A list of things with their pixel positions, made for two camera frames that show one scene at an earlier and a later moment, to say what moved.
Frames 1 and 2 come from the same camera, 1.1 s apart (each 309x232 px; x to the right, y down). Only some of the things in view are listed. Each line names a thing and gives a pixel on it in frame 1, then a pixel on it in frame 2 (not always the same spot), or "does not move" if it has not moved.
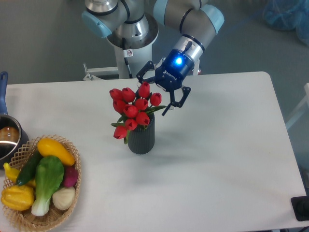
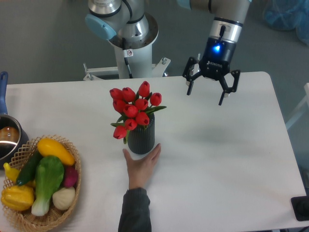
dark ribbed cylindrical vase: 141,140 does not move
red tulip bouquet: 133,109 does not move
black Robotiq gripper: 170,75 -> 214,65
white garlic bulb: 63,198 does not move
